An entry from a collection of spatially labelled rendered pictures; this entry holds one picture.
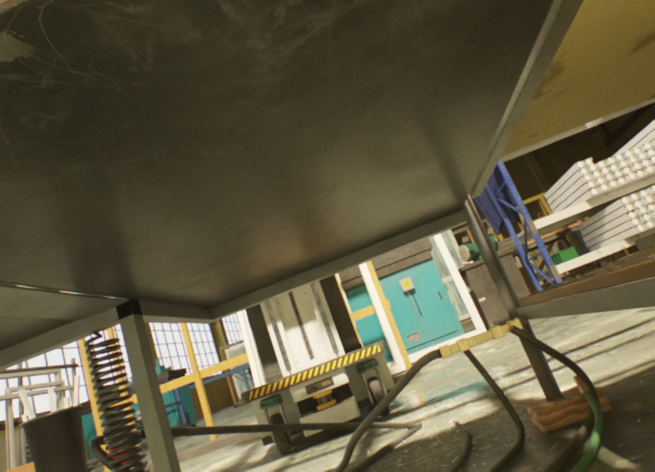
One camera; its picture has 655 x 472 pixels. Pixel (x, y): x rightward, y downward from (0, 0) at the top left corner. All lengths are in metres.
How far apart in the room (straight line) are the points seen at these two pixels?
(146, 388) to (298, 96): 0.65
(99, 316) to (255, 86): 0.68
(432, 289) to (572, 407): 4.02
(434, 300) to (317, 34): 4.81
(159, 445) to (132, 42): 0.73
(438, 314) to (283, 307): 2.90
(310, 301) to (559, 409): 1.57
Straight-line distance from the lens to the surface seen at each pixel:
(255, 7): 0.35
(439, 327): 5.11
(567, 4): 0.59
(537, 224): 5.19
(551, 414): 1.19
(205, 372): 4.16
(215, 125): 0.45
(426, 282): 5.13
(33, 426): 5.71
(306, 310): 2.46
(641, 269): 0.61
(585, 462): 0.94
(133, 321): 0.95
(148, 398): 0.93
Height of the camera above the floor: 0.32
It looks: 15 degrees up
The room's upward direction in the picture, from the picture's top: 21 degrees counter-clockwise
